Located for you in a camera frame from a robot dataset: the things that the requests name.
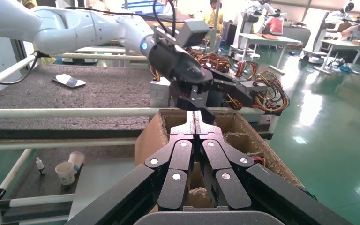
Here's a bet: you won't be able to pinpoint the blue plastic crate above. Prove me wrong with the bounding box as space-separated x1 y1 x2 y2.
125 0 165 15

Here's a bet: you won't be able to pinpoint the white wheeled robot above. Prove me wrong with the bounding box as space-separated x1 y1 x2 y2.
302 2 360 64
229 0 288 61

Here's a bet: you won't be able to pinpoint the grey power supplies with cables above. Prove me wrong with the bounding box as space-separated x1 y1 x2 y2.
0 64 280 139

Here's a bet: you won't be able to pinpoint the printed paper cup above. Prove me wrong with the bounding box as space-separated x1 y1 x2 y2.
54 161 76 186

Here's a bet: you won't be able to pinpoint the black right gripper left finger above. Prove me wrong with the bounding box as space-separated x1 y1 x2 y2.
65 111 196 225

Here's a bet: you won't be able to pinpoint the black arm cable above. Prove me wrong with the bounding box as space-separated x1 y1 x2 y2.
0 0 177 85

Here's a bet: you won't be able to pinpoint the dark foam shelf mat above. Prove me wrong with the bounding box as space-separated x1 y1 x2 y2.
9 146 137 199

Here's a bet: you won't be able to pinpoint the white pipe rail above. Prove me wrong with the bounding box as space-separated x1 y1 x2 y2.
0 138 138 152
0 193 75 209
48 52 148 62
0 107 266 121
0 53 41 94

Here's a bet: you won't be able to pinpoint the small white dropper bottle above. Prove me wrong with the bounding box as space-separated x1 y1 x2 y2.
35 157 46 176

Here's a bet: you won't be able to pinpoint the white work table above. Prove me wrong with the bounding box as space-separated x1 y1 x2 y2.
237 32 302 76
313 38 360 75

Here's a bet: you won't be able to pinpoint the person in red shirt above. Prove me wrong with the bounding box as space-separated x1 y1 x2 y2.
262 12 285 36

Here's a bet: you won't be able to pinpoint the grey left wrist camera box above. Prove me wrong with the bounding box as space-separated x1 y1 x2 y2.
152 19 211 48

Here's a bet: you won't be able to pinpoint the smartphone with reflective screen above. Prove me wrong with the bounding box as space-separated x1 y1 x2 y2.
51 73 87 89

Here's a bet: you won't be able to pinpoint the cardboard box with dividers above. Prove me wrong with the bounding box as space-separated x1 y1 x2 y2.
134 108 305 215

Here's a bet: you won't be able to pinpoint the person in yellow coat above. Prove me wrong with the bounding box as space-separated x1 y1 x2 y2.
204 0 225 35

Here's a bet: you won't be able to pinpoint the plain paper cup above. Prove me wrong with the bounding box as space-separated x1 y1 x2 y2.
67 151 86 173

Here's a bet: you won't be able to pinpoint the workbench with dark top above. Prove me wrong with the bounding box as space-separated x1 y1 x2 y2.
62 45 150 68

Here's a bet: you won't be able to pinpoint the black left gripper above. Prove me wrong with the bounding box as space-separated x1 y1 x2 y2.
146 39 266 126

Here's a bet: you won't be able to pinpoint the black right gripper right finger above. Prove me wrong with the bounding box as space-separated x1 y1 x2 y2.
195 111 353 225

